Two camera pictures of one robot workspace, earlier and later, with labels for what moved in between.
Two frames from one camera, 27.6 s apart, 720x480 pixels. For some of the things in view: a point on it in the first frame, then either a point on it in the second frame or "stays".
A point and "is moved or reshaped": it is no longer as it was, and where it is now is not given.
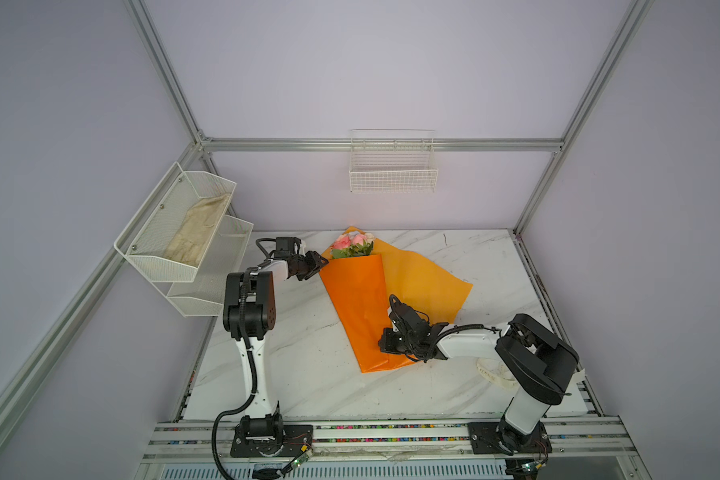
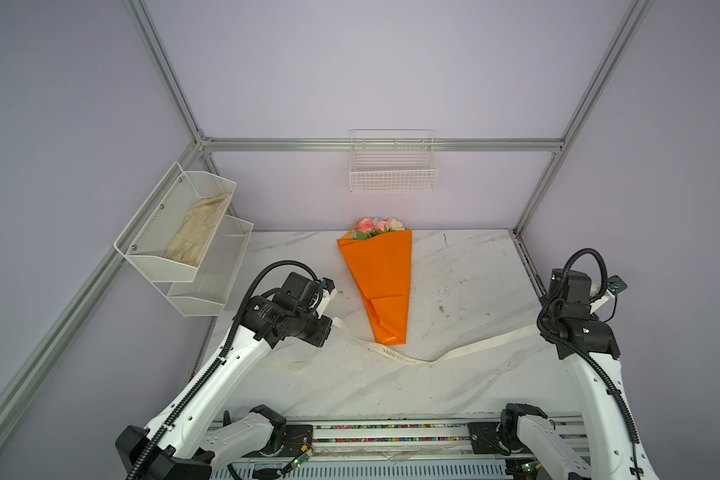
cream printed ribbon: [513, 383] is moved or reshaped
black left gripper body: [302, 267] to [311, 329]
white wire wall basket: [392, 160] stays
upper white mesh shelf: [169, 236] stays
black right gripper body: [395, 342] to [545, 313]
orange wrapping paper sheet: [361, 288] is moved or reshaped
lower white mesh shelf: [224, 254] stays
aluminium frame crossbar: [382, 145] stays
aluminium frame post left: [156, 50] stays
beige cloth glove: [197, 230] stays
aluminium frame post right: [606, 72] stays
